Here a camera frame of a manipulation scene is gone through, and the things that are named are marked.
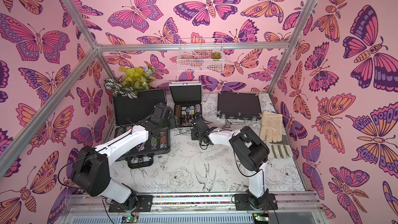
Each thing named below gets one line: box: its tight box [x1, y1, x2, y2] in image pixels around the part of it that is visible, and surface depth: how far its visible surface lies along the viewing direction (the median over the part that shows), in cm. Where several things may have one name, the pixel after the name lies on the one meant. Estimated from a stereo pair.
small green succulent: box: [210, 51, 222, 60], surface depth 95 cm
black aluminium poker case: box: [216, 92, 262, 125], surface depth 106 cm
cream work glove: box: [260, 110, 283, 143], surface depth 103 cm
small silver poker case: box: [168, 81, 203, 128], surface depth 108 cm
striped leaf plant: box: [104, 75, 138, 99], surface depth 96 cm
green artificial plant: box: [118, 64, 156, 91], surface depth 105 cm
